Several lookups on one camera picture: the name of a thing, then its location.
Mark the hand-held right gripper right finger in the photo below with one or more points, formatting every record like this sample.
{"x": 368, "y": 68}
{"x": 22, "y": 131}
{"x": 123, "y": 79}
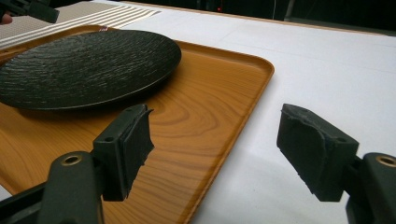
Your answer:
{"x": 314, "y": 152}

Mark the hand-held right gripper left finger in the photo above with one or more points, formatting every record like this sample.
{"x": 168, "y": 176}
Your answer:
{"x": 118, "y": 161}

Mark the black textured round plate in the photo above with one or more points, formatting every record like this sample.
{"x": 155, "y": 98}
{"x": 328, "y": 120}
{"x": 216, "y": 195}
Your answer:
{"x": 87, "y": 68}

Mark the wooden serving tray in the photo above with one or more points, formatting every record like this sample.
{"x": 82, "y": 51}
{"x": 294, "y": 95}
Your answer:
{"x": 193, "y": 124}

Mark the striped beige placemat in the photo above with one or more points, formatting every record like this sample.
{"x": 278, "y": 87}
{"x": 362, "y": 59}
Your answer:
{"x": 93, "y": 14}

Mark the dark device with red light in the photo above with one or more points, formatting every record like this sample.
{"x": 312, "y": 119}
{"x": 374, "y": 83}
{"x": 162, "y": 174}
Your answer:
{"x": 219, "y": 9}

